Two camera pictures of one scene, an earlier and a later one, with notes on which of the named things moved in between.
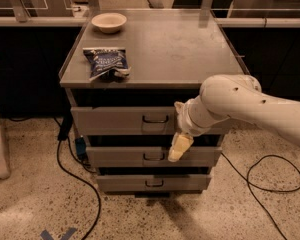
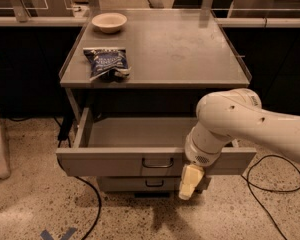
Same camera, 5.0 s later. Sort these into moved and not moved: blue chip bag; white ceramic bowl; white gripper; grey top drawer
Moved: grey top drawer; white gripper
Not moved: white ceramic bowl; blue chip bag
